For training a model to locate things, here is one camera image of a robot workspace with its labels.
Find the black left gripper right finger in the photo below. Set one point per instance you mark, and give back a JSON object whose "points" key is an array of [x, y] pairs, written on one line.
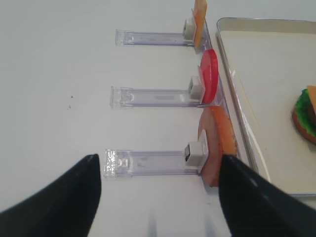
{"points": [[253, 207]]}

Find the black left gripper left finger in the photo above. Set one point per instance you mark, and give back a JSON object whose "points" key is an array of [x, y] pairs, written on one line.
{"points": [[64, 208]]}

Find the burger meat patty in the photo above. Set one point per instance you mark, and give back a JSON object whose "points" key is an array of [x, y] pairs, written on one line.
{"points": [[311, 112]]}

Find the burger lettuce leaf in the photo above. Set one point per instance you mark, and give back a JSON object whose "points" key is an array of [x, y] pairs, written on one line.
{"points": [[304, 108]]}

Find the clear holder for tomato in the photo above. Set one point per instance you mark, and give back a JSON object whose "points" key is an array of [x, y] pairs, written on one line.
{"points": [[190, 97]]}

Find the burger cheese slice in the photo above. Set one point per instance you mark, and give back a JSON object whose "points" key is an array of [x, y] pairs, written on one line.
{"points": [[312, 96]]}

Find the spare tomato slice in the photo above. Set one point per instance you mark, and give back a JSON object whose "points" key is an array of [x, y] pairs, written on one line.
{"points": [[209, 75]]}

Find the clear holder for cheese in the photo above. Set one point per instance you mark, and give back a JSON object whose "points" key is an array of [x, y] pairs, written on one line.
{"points": [[162, 39]]}

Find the spare cheese slice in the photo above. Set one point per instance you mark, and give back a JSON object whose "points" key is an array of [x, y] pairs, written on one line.
{"points": [[199, 14]]}

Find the clear holder for bun slice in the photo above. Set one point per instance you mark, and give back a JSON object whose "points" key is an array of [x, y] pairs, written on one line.
{"points": [[128, 163]]}

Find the spare bun bottom slice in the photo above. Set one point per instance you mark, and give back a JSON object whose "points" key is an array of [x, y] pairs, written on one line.
{"points": [[221, 140]]}

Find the burger bottom bun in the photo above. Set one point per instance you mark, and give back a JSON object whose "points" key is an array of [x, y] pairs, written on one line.
{"points": [[302, 131]]}

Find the white metal tray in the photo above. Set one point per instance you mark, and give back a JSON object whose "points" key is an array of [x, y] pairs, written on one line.
{"points": [[268, 63]]}

